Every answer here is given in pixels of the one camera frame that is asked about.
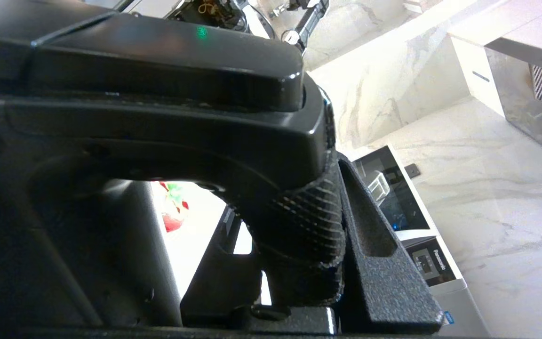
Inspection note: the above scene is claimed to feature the silver range hood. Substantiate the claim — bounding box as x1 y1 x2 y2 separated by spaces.
485 38 542 163

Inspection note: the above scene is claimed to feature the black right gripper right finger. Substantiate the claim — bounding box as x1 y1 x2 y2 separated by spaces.
337 153 445 335

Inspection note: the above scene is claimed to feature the red tomato-shaped timer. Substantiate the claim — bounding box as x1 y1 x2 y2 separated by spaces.
158 181 189 234

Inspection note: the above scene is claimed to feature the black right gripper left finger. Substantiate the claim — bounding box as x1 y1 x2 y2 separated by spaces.
179 205 262 328

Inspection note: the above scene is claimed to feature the silver microwave oven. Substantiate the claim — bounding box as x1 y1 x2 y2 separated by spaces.
351 144 490 339

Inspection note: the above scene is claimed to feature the black electric kettle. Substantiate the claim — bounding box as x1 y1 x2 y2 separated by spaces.
0 0 347 330

